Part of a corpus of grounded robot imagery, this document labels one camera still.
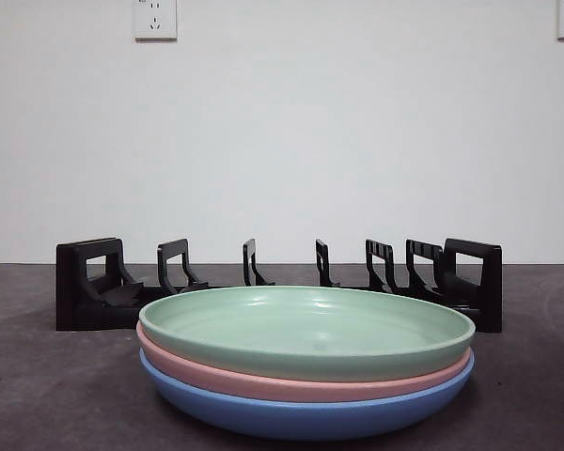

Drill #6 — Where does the green plate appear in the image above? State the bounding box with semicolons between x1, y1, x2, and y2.
138;285;476;383

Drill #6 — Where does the pink plate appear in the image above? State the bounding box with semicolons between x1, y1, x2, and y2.
135;320;474;404

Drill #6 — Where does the black plate rack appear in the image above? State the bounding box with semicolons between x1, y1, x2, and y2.
55;237;504;334

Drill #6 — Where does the blue plate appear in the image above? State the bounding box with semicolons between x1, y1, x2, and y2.
138;350;477;442

